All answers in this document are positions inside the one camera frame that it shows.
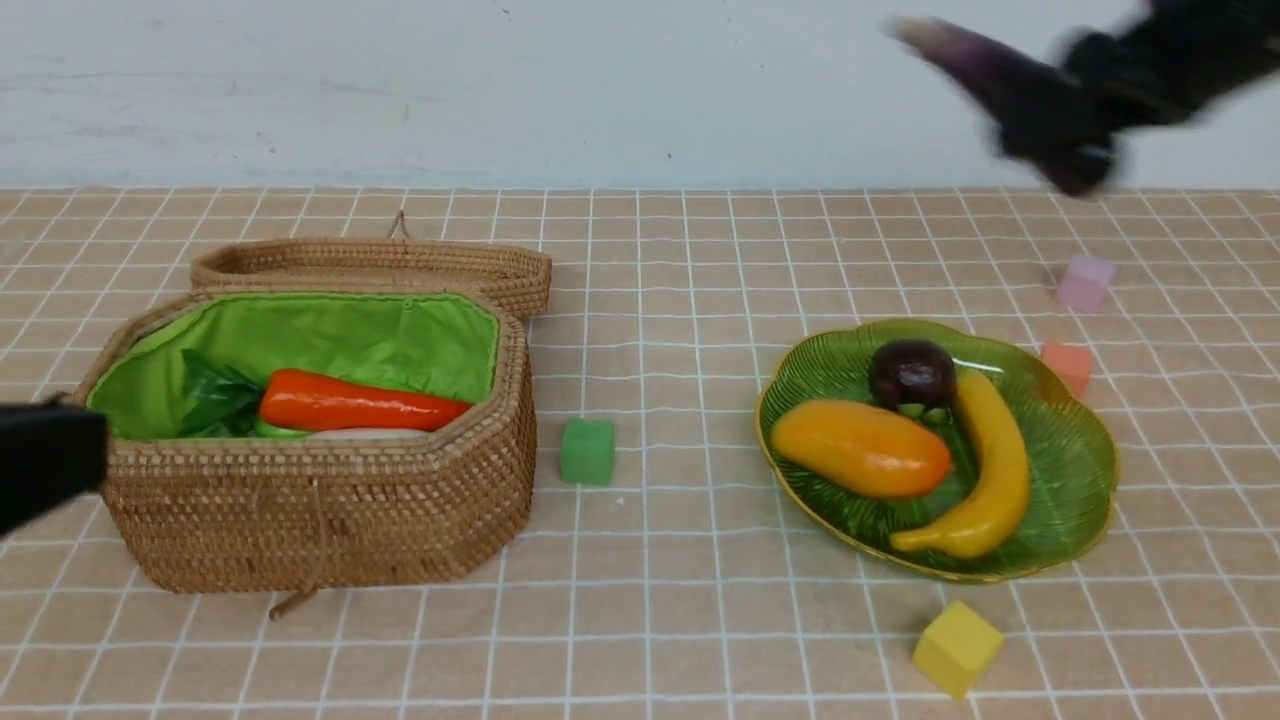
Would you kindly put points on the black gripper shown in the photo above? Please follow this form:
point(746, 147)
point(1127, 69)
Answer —
point(1063, 120)

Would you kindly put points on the dark purple eggplant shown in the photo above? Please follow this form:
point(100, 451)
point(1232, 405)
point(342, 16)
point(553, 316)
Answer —
point(975, 65)

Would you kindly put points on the dark purple mangosteen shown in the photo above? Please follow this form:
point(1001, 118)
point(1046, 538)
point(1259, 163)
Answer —
point(913, 377)

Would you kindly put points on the yellow banana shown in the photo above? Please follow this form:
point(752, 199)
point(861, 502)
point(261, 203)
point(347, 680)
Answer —
point(999, 500)

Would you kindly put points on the orange mango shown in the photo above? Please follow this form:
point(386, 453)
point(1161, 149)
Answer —
point(866, 450)

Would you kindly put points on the white radish with leaves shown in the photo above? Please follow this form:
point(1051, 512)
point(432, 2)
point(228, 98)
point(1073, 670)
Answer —
point(365, 434)

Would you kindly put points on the orange carrot with leaves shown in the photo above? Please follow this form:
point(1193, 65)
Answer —
point(227, 402)

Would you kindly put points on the green bitter gourd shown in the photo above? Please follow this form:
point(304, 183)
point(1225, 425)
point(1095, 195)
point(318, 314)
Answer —
point(265, 430)

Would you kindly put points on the black second robot arm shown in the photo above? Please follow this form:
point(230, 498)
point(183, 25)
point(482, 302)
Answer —
point(51, 452)

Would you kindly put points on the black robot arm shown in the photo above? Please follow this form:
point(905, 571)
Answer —
point(1235, 45)

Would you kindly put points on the pink foam cube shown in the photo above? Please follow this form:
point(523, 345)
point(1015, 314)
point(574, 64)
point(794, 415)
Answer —
point(1085, 284)

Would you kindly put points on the salmon foam cube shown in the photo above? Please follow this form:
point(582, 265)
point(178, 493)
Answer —
point(1073, 364)

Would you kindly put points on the green glass leaf plate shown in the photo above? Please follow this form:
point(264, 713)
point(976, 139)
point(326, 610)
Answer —
point(1073, 459)

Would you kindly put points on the yellow foam cube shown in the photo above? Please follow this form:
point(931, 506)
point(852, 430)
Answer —
point(956, 649)

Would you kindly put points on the woven wicker basket lid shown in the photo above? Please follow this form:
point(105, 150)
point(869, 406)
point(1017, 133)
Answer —
point(512, 277)

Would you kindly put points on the green foam cube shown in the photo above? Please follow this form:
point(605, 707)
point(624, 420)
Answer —
point(586, 452)

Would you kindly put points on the woven wicker basket green lining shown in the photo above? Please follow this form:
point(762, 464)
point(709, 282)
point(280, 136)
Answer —
point(247, 514)

